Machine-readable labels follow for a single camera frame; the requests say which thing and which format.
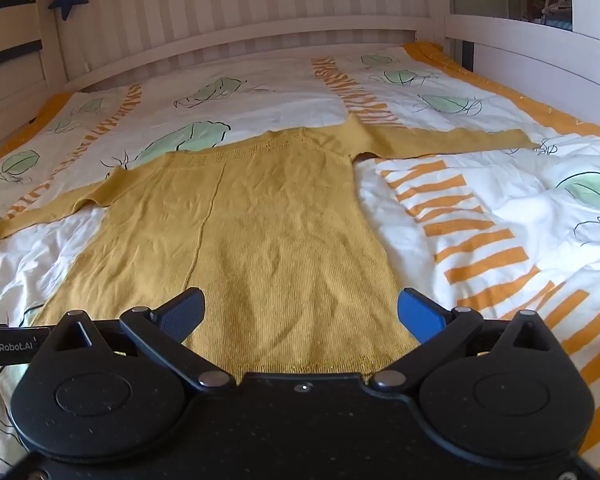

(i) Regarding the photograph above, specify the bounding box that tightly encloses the mustard yellow knit sweater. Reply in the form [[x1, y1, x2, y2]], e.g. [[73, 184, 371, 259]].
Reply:
[[0, 127, 541, 378]]

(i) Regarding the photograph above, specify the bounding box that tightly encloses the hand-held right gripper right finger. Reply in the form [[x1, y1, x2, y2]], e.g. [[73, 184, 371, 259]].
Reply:
[[369, 287, 577, 392]]

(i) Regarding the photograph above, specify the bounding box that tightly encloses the white leaf print duvet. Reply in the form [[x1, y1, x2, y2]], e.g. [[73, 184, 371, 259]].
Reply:
[[0, 42, 600, 480]]

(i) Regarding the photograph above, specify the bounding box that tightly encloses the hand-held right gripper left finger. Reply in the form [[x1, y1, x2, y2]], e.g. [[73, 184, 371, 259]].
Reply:
[[32, 287, 233, 392]]

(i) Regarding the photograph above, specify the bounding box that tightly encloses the white wooden bed frame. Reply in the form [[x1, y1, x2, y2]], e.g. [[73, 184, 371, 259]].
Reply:
[[0, 0, 600, 171]]

